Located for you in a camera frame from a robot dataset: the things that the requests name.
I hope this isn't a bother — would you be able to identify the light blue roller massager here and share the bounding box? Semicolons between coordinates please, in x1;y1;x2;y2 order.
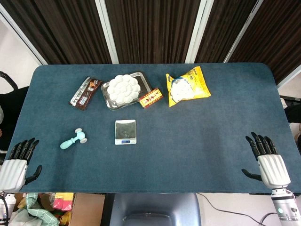
60;128;88;150

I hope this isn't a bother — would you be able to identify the black cable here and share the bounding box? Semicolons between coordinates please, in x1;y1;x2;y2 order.
197;193;279;224

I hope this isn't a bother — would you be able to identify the white flower-shaped paint palette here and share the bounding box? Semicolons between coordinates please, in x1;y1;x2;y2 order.
107;74;141;104

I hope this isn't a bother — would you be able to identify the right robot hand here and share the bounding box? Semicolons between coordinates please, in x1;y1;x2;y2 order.
241;132;291;190

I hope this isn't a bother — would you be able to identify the cardboard box of items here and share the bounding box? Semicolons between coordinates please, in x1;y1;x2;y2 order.
9;192;105;226

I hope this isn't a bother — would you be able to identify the silver metal tray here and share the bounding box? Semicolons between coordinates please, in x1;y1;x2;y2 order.
101;72;153;111

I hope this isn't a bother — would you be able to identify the black chair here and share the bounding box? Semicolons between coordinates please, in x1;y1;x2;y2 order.
0;70;29;153

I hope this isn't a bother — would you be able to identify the green checked cloth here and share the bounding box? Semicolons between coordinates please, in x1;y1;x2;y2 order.
10;193;61;226

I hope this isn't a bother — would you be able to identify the brown snack wrapper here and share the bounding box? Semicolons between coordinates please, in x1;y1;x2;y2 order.
68;76;103;111

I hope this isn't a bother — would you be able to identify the red and yellow box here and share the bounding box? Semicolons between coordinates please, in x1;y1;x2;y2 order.
138;87;165;109

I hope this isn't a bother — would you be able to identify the blue table cloth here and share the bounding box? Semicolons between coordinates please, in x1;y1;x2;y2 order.
4;62;301;195

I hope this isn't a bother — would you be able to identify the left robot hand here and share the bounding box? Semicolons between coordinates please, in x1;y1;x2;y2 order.
0;137;43;193

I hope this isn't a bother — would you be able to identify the small digital kitchen scale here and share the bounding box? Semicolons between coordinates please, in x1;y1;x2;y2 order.
114;119;138;145

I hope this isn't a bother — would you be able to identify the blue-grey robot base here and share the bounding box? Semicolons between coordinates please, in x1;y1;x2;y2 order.
103;193;202;226

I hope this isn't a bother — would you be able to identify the yellow snack bag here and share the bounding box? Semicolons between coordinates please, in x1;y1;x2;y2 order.
166;65;212;108

